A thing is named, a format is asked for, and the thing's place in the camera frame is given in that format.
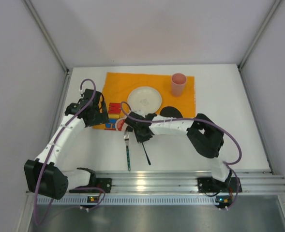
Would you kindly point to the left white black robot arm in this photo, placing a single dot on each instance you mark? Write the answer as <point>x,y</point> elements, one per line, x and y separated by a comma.
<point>43,175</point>

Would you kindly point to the pink plastic cup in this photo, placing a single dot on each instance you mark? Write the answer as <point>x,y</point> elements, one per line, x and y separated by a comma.
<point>178,82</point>

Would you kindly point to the orange cartoon mouse cloth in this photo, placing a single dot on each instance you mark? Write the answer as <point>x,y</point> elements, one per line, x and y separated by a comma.
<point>118,86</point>

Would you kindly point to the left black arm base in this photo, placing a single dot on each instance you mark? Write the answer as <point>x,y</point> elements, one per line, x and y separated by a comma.
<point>102,183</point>

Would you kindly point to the cream round plate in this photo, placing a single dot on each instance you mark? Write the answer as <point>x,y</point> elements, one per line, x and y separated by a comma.
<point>146,99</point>

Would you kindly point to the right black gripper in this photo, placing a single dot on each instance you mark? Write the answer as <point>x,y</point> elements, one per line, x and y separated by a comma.
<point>141,136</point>

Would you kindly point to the perforated grey cable duct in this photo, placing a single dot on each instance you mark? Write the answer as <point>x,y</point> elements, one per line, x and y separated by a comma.
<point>137,200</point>

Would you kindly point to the aluminium mounting rail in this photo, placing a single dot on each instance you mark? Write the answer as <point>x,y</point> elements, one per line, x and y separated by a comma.
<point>147,182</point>

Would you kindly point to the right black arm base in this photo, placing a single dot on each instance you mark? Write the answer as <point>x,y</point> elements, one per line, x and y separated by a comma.
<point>210,185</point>

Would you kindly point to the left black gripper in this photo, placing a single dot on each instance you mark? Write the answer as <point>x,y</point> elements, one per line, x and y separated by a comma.
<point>103,112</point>

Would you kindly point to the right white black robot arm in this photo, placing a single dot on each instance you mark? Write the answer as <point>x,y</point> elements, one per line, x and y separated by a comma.
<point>205,138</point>

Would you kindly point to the fork with teal handle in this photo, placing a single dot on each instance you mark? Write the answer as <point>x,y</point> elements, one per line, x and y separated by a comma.
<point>126,139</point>

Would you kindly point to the blue metallic spoon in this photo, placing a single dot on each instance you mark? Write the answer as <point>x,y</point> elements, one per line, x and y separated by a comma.
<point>147,157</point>

